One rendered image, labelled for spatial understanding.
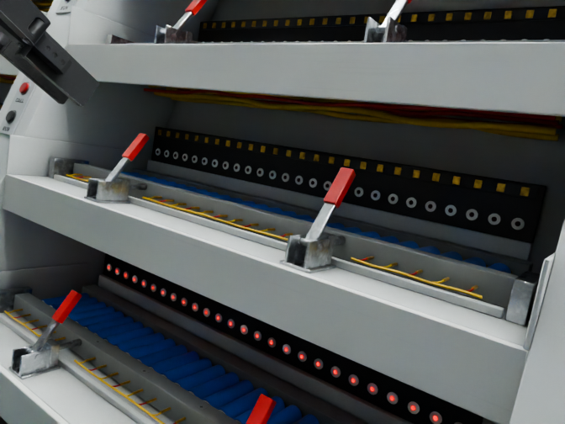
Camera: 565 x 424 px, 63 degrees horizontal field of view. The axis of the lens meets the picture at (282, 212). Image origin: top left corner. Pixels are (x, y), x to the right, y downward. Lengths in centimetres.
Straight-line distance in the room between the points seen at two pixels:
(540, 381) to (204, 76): 39
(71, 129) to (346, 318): 51
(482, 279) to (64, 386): 40
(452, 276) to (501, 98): 13
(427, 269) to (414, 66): 15
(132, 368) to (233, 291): 18
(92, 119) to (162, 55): 22
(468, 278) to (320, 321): 11
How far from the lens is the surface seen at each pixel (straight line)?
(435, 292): 35
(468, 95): 36
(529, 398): 29
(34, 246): 73
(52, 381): 55
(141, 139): 55
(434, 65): 37
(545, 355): 29
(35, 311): 67
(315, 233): 36
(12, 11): 43
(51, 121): 71
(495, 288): 36
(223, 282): 38
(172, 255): 42
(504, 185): 48
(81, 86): 49
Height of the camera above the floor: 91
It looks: 9 degrees up
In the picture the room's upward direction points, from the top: 20 degrees clockwise
